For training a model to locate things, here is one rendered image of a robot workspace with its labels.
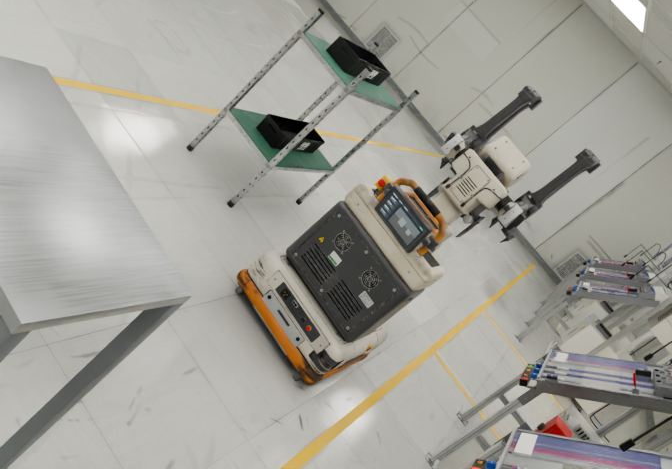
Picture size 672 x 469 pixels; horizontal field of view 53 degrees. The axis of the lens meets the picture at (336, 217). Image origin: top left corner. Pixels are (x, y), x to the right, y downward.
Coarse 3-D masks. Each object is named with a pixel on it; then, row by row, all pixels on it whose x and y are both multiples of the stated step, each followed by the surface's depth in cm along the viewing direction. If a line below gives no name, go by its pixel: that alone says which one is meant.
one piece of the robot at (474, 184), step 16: (464, 160) 319; (480, 160) 317; (464, 176) 319; (480, 176) 316; (448, 192) 321; (464, 192) 318; (480, 192) 316; (496, 192) 313; (448, 208) 326; (464, 208) 318; (496, 208) 322; (448, 224) 331
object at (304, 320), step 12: (276, 276) 312; (276, 288) 312; (288, 288) 310; (288, 300) 310; (300, 300) 308; (288, 312) 310; (300, 312) 307; (300, 324) 307; (312, 324) 304; (312, 336) 304; (324, 336) 302; (324, 348) 302
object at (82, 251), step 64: (0, 64) 153; (0, 128) 138; (64, 128) 155; (0, 192) 125; (64, 192) 139; (0, 256) 114; (64, 256) 126; (128, 256) 141; (0, 320) 110; (64, 320) 118; (0, 448) 168
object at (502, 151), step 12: (492, 144) 320; (504, 144) 321; (480, 156) 326; (492, 156) 319; (504, 156) 318; (516, 156) 319; (504, 168) 316; (516, 168) 316; (528, 168) 319; (504, 180) 319; (516, 180) 323
